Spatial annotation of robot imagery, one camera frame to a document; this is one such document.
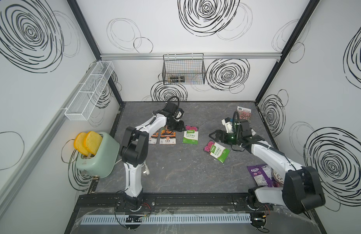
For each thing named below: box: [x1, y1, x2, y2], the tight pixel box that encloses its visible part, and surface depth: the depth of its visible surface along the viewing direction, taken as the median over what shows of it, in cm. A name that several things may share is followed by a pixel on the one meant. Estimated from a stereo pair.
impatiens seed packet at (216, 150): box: [203, 139, 231, 164], surface depth 95 cm
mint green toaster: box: [75, 132, 121, 179], surface depth 76 cm
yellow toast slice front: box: [83, 131, 103, 156], surface depth 77 cm
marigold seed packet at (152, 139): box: [148, 129, 160, 144], surface depth 99 cm
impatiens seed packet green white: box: [182, 124, 200, 145], surface depth 101 cm
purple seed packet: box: [246, 163, 280, 188], surface depth 82 cm
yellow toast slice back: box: [73, 132, 90, 157], surface depth 75 cm
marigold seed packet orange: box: [159, 125, 177, 145], surface depth 101 cm
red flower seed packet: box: [237, 105, 252, 123], surface depth 116 cm
